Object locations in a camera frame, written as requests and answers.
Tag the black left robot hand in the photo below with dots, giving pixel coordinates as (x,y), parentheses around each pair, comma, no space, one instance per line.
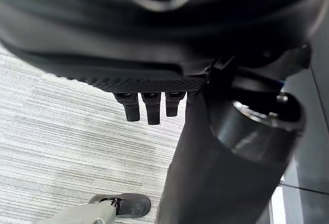
(159,41)

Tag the dark grey cabinet panel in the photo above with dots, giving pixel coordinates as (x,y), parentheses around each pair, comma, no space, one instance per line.
(312,157)

